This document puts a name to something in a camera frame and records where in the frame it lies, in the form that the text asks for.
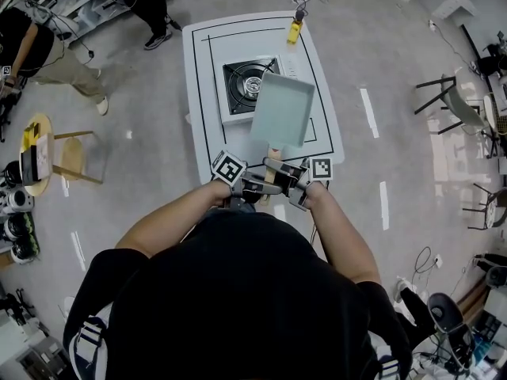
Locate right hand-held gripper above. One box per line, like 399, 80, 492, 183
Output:
263, 157, 334, 212

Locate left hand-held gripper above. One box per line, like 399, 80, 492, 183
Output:
211, 150, 284, 210

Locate light green rectangular frying pan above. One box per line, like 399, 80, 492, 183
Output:
249, 71, 317, 208

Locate white portable gas stove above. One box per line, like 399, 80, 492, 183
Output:
215, 53, 302, 127

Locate person's right forearm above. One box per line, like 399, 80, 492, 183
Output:
304, 182, 382, 285

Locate person's left forearm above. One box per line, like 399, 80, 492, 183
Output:
114, 180, 234, 259

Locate person's black shirt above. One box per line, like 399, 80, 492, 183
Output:
62, 211, 413, 380

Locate white table with black lines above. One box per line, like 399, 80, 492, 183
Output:
181, 9, 345, 185

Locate yellow oil bottle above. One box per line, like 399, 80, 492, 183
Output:
285, 9, 306, 47

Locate wooden stool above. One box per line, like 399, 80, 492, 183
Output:
51, 130, 105, 185

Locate grey chair black legs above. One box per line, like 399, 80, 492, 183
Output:
414, 74, 490, 136

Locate grey black office chair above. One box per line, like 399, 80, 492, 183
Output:
426, 291, 476, 367

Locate white mesh chair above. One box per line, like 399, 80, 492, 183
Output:
481, 93, 507, 160

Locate patterned board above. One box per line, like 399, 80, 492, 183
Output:
35, 135, 52, 177

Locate round wooden table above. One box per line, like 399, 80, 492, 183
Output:
18, 112, 55, 197

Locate black box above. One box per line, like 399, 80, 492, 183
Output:
19, 148, 43, 185

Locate yellow box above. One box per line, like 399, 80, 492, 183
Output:
22, 123, 43, 146

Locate grey metal rack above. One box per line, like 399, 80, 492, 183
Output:
49, 0, 134, 41

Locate black frame chair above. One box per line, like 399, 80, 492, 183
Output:
462, 183, 507, 232

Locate white backpack strap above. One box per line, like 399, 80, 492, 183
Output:
374, 354, 403, 380
69, 314, 110, 380

